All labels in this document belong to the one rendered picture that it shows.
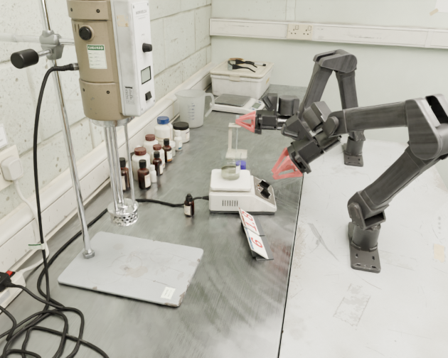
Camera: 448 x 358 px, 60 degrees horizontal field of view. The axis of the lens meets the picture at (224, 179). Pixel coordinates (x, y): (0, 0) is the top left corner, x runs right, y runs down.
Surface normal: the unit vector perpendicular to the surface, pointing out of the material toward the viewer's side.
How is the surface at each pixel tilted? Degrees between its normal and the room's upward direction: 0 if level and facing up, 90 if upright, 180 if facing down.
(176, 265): 0
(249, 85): 93
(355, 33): 90
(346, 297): 0
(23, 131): 90
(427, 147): 90
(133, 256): 0
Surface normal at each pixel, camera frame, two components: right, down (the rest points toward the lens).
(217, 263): 0.02, -0.88
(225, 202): -0.01, 0.47
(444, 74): -0.24, 0.46
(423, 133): -0.86, 0.22
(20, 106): 0.97, 0.13
